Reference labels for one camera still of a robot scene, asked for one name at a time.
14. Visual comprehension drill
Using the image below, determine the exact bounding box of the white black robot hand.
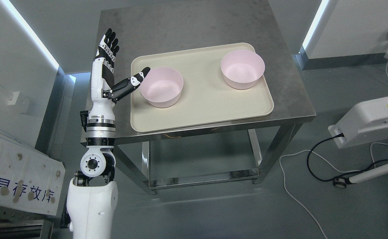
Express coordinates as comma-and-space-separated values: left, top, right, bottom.
89, 28, 150, 120

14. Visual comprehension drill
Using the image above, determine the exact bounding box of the pink bowl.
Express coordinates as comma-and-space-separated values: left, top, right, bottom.
139, 67, 184, 108
220, 49, 266, 90

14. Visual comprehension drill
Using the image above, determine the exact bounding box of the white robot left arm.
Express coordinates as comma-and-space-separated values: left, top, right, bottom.
66, 109, 118, 239

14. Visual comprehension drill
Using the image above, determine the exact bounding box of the beige plastic tray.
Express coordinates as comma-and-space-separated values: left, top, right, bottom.
130, 42, 274, 133

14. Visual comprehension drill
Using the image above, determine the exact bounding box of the white panel with blue characters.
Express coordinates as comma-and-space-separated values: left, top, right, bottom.
0, 131, 65, 216

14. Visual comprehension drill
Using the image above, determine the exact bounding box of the white machine leg with caster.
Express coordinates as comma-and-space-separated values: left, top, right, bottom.
333, 163, 388, 189

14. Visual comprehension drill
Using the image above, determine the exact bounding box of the white machine with warning label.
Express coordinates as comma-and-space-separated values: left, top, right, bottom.
328, 97, 388, 148

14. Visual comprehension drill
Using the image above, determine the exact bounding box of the white wall socket left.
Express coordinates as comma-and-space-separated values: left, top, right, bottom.
7, 91, 31, 114

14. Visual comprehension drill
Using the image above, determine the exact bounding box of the white floor cable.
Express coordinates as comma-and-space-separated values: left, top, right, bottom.
279, 139, 388, 239

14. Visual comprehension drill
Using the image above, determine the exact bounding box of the black power cable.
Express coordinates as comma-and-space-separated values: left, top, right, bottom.
307, 133, 388, 182

